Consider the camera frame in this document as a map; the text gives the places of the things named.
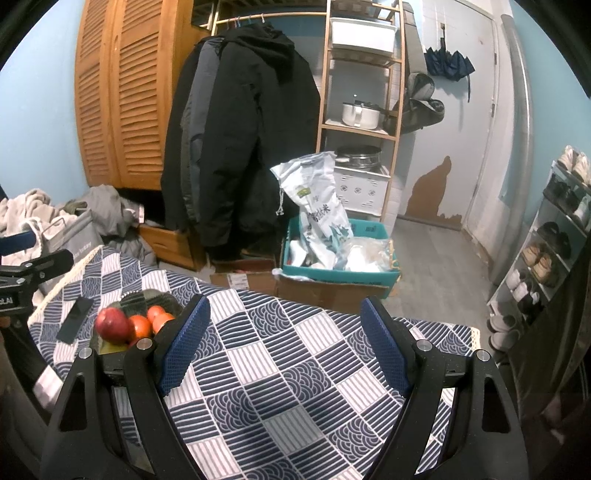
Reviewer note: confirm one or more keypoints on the teal plastic bin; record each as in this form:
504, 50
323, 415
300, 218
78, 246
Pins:
341, 276

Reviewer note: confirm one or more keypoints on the large orange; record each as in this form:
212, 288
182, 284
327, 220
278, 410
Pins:
141, 326

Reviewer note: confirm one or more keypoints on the dark blue umbrella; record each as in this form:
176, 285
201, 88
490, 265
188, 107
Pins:
448, 62

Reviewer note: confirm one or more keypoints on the white storage bin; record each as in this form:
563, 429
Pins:
362, 34

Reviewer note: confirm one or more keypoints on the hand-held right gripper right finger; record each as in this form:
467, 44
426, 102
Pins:
385, 341

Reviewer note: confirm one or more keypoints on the grey clothes pile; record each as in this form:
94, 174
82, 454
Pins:
106, 207

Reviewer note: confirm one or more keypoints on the white pot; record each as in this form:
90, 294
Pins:
360, 116

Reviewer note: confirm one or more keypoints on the white plastic basket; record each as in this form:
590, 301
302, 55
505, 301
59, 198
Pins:
364, 189

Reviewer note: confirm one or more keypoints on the small tangerine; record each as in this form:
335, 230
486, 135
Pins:
156, 313
162, 325

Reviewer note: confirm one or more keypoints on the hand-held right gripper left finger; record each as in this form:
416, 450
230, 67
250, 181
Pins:
182, 341

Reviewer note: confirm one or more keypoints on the white door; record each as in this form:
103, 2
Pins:
480, 115

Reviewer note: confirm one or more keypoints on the steel pot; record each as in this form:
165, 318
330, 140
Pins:
358, 159

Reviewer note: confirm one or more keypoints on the black hooded coat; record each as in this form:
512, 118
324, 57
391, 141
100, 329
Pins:
258, 138

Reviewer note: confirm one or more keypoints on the yellow pear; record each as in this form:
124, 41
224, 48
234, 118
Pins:
111, 348

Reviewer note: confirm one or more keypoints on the beige blanket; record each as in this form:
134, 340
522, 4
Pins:
23, 207

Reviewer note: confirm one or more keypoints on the shoe rack with shoes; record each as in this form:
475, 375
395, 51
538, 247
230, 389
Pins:
542, 267

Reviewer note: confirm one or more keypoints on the large cardboard box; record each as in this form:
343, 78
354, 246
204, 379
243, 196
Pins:
332, 293

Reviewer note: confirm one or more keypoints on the wooden louvered wardrobe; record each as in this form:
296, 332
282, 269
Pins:
120, 92

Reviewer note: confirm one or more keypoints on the dark hanging bag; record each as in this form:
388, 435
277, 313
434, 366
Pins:
422, 110

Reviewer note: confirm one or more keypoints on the wooden drawer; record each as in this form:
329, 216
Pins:
166, 242

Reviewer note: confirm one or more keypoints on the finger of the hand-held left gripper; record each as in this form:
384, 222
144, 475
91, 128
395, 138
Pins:
46, 264
18, 243

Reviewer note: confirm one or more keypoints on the wooden shelf rack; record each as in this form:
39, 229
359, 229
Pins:
323, 92

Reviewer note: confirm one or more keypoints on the blue patterned tablecloth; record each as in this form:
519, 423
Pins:
286, 369

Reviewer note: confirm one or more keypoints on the clear plastic bag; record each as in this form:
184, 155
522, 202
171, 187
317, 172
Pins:
369, 254

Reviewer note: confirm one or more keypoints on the grey tote bag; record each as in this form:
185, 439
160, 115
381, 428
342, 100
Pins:
78, 240

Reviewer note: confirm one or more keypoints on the small cardboard box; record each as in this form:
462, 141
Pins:
244, 279

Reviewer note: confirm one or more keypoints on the red apple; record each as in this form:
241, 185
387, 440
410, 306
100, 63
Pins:
112, 325

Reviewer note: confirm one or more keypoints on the white printed rice bag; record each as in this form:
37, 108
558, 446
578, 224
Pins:
314, 207

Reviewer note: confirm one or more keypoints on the grey jacket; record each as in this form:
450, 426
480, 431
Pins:
198, 115

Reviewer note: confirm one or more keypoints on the green glass bowl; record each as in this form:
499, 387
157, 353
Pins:
138, 300

